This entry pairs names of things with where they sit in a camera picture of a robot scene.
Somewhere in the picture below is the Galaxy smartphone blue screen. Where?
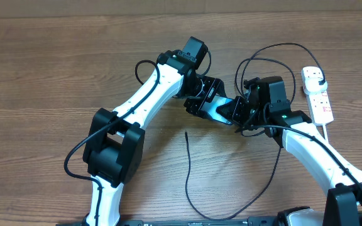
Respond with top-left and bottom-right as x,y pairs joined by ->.
200,95 -> 232,125

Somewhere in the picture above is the black charger cable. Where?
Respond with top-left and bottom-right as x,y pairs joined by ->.
184,43 -> 327,221

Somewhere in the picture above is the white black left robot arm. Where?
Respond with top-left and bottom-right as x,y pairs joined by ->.
82,37 -> 230,225

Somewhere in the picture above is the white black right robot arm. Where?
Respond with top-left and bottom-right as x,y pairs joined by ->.
216,77 -> 362,225

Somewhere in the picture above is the white charger plug adapter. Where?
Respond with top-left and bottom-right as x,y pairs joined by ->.
303,77 -> 328,95

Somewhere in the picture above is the white power strip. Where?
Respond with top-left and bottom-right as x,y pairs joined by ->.
300,67 -> 334,126

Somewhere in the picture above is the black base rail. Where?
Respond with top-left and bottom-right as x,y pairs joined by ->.
56,215 -> 282,226

